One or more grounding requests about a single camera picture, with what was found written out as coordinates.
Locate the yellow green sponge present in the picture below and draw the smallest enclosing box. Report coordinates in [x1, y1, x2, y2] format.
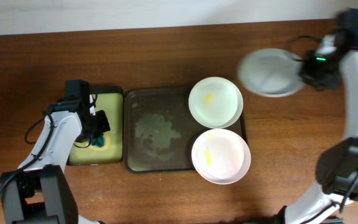
[89, 134, 111, 151]

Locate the white plate with yellow streak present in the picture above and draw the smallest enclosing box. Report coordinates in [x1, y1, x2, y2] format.
[237, 49, 305, 98]

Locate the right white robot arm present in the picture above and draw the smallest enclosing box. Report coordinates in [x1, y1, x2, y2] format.
[270, 28, 358, 224]

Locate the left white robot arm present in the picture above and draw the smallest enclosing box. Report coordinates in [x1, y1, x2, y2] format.
[0, 93, 109, 223]

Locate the small tray with soapy water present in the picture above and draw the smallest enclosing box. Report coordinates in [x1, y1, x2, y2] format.
[67, 86, 124, 166]

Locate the large dark serving tray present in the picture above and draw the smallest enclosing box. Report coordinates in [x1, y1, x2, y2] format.
[123, 86, 248, 174]

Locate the black base bracket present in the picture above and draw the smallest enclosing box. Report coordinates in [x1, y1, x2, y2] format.
[320, 217, 344, 224]

